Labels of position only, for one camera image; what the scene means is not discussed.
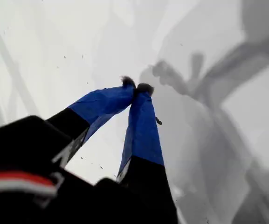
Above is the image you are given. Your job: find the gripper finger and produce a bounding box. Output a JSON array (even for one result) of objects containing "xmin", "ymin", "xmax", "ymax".
[
  {"xmin": 115, "ymin": 82, "xmax": 179, "ymax": 224},
  {"xmin": 44, "ymin": 75, "xmax": 137, "ymax": 168}
]

